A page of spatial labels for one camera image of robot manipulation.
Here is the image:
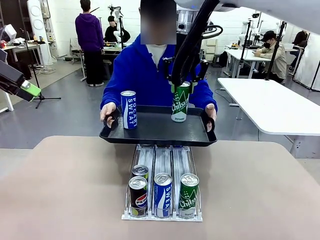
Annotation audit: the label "clear white can dispenser rack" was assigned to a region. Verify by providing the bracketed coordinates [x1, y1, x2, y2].
[121, 143, 203, 223]

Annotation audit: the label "green Chilsung Cider can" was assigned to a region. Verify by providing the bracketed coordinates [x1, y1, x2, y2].
[179, 172, 200, 220]
[170, 81, 192, 123]

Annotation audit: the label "black camera tripod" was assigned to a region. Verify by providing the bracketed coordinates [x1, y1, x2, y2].
[264, 21, 288, 81]
[236, 21, 254, 79]

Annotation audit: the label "person's left hand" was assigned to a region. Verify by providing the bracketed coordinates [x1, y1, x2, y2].
[204, 103, 217, 132]

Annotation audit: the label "cluttered white table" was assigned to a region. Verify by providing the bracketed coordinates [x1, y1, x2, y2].
[0, 41, 47, 81]

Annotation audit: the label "black-haired seated person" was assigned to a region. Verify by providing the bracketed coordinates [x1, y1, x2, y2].
[103, 15, 120, 43]

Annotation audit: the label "person's right hand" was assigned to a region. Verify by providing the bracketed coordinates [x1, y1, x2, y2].
[99, 102, 121, 128]

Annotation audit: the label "person's right forearm blue sleeve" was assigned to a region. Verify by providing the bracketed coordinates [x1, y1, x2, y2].
[101, 82, 123, 111]

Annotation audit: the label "large white table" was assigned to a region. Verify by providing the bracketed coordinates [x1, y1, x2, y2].
[216, 77, 320, 160]

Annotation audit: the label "person in dark clothes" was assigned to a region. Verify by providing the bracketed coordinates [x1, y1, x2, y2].
[292, 29, 310, 51]

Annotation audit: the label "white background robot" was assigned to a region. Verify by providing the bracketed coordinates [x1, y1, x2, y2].
[238, 20, 262, 48]

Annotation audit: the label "black plastic serving tray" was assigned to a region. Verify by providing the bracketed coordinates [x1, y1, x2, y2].
[99, 104, 218, 148]

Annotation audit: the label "black Robotiq right gripper body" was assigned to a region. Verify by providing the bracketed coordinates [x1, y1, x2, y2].
[175, 31, 188, 61]

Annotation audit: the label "person in purple hoodie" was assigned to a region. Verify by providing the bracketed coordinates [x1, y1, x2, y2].
[74, 0, 105, 88]

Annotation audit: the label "black backpack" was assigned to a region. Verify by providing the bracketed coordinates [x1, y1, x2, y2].
[218, 51, 230, 68]

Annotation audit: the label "black microphone tripod stand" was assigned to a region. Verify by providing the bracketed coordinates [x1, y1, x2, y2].
[19, 27, 62, 110]

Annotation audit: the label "black bag under table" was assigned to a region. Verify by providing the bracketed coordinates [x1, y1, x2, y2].
[22, 61, 33, 81]

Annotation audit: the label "white tower air conditioner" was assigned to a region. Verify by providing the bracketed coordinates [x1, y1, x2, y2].
[26, 0, 54, 65]

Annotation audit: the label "person in beige jacket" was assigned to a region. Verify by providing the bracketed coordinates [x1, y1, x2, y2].
[253, 30, 288, 85]

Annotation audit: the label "loose floor cables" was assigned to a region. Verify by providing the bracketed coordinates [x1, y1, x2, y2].
[32, 65, 57, 76]

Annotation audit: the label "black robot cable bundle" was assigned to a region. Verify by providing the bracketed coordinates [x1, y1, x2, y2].
[171, 0, 224, 87]

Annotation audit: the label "blue Pocari Sweat can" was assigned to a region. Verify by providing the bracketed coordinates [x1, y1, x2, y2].
[153, 172, 173, 218]
[120, 90, 138, 130]

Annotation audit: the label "person's left forearm blue sleeve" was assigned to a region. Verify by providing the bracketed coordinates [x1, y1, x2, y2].
[197, 82, 218, 110]

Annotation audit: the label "person in blue hoodie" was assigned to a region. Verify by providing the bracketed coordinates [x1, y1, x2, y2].
[101, 0, 218, 111]

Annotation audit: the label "beige drawer cabinet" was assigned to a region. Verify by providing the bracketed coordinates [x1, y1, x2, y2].
[205, 38, 219, 68]

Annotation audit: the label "white curtain screen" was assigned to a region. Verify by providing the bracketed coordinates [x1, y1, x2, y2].
[292, 32, 320, 91]

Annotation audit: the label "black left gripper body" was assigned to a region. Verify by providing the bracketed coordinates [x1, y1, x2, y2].
[0, 59, 25, 95]

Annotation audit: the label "white workbench table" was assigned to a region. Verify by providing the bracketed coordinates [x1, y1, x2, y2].
[223, 48, 272, 79]

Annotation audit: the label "white table with slanted leg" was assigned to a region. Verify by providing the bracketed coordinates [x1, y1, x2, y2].
[0, 89, 15, 114]

